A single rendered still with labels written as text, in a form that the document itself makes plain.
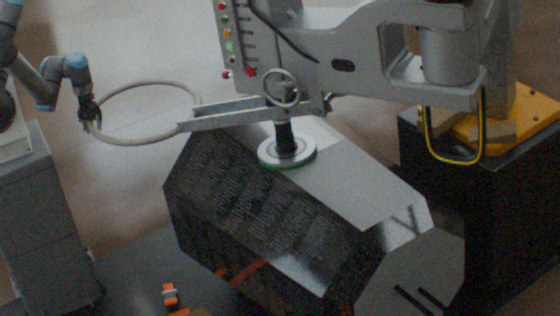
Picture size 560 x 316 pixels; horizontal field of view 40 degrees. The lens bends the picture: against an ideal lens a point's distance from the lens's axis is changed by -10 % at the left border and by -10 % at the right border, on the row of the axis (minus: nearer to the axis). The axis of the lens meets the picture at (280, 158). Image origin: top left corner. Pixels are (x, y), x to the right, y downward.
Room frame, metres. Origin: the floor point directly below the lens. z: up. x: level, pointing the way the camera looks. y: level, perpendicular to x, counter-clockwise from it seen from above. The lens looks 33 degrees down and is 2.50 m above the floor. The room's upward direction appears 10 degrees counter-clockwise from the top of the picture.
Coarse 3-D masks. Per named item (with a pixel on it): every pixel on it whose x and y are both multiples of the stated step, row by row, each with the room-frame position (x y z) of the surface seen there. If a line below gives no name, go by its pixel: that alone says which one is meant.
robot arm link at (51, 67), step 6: (48, 60) 2.97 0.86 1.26; (54, 60) 2.96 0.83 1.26; (60, 60) 2.95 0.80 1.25; (42, 66) 2.96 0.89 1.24; (48, 66) 2.95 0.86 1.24; (54, 66) 2.94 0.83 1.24; (60, 66) 2.93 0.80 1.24; (42, 72) 2.96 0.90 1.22; (48, 72) 2.93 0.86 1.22; (54, 72) 2.92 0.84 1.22; (60, 72) 2.92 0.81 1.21; (48, 78) 2.91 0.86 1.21; (54, 78) 2.91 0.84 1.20; (60, 78) 2.93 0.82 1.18
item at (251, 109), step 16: (256, 96) 2.71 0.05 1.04; (304, 96) 2.59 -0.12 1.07; (336, 96) 2.52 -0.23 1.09; (208, 112) 2.83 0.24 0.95; (224, 112) 2.79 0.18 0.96; (240, 112) 2.62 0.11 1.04; (256, 112) 2.58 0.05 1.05; (272, 112) 2.54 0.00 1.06; (288, 112) 2.50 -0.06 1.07; (304, 112) 2.47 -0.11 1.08; (320, 112) 2.40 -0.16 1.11; (192, 128) 2.74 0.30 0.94; (208, 128) 2.70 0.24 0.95
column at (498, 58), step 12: (492, 48) 2.70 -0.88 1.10; (504, 48) 2.67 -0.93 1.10; (480, 60) 2.72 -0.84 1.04; (492, 60) 2.70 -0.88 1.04; (504, 60) 2.67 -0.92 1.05; (492, 72) 2.70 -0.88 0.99; (504, 72) 2.67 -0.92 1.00; (492, 84) 2.70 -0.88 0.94; (504, 84) 2.67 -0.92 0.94; (492, 96) 2.70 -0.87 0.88; (504, 96) 2.67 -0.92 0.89; (492, 108) 2.70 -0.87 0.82; (504, 108) 2.67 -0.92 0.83
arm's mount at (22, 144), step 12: (12, 84) 3.13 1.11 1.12; (12, 96) 3.09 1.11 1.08; (12, 108) 3.05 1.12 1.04; (12, 120) 3.01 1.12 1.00; (0, 132) 2.97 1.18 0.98; (12, 132) 2.98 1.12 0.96; (24, 132) 2.98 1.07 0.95; (0, 144) 2.94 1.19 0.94; (12, 144) 2.95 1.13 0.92; (24, 144) 2.97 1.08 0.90; (0, 156) 2.93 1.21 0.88; (12, 156) 2.95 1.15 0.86
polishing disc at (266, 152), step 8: (272, 136) 2.69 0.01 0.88; (296, 136) 2.66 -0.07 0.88; (304, 136) 2.65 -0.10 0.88; (264, 144) 2.64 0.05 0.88; (272, 144) 2.63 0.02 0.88; (304, 144) 2.59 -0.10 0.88; (312, 144) 2.58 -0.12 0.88; (264, 152) 2.59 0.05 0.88; (272, 152) 2.58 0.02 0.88; (296, 152) 2.55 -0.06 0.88; (304, 152) 2.54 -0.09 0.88; (312, 152) 2.54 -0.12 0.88; (264, 160) 2.54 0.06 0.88; (272, 160) 2.53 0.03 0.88; (280, 160) 2.52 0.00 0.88; (288, 160) 2.51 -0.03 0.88; (296, 160) 2.50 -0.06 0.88; (304, 160) 2.50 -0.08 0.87
